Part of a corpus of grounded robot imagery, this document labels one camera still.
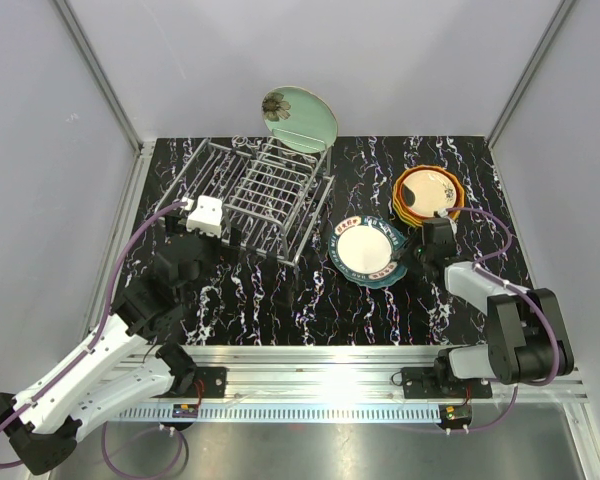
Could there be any white plate blue patterned rim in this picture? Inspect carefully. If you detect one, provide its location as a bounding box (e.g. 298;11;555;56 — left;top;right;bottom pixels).
328;215;407;285

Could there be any teal plate at stack bottom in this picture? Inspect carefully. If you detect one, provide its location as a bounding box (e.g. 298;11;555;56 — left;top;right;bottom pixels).
337;228;407;289

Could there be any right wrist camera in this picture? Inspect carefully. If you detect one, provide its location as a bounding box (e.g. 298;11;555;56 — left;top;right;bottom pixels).
428;210;457;235

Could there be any cream plate with black flower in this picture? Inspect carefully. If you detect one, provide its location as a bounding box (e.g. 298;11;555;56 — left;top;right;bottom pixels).
399;168;458;218

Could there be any purple cable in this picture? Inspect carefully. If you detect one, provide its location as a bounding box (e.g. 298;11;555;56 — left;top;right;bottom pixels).
444;205;564;386
0;199;189;476

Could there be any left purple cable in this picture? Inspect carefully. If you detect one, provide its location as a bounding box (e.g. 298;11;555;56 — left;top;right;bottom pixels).
0;199;189;476

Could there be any white slotted cable duct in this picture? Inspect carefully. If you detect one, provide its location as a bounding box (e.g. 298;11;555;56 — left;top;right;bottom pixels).
115;402;441;424

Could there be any green floral plate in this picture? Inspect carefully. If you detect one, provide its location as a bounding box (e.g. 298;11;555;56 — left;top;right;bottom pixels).
261;86;338;154

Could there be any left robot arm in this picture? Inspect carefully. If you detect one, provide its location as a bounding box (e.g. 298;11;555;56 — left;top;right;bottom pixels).
0;227;227;475

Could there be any stack of orange red plates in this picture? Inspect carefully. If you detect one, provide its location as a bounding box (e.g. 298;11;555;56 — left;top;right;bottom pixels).
392;165;465;228

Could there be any left aluminium frame post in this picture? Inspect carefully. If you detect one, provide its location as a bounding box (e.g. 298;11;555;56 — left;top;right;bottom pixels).
50;0;145;156

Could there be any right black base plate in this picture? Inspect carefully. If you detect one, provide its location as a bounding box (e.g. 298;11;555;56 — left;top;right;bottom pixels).
400;367;493;400

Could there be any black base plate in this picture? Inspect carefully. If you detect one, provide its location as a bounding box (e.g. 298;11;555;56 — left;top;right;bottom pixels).
180;366;228;399
400;367;493;400

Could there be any aluminium frame post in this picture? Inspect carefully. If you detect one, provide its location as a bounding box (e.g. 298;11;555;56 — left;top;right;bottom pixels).
50;0;145;156
487;0;579;150

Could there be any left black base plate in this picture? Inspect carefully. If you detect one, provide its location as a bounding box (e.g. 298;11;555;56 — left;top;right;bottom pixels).
180;366;228;399

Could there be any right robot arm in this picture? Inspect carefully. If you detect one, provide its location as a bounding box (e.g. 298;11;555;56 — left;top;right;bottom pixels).
392;218;575;399

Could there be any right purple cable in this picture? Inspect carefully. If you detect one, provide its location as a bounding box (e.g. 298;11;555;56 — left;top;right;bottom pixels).
444;205;564;386

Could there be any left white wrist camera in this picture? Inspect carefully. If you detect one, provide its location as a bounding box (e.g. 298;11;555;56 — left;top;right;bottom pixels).
181;195;223;238

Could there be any right aluminium frame post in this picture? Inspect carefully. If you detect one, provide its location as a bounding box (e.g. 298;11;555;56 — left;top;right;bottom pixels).
487;0;579;150

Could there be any grey wire dish rack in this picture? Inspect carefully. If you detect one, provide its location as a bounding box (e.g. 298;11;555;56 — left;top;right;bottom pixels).
155;136;335;268

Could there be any aluminium mounting rail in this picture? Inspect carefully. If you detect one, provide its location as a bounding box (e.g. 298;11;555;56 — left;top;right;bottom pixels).
44;344;589;404

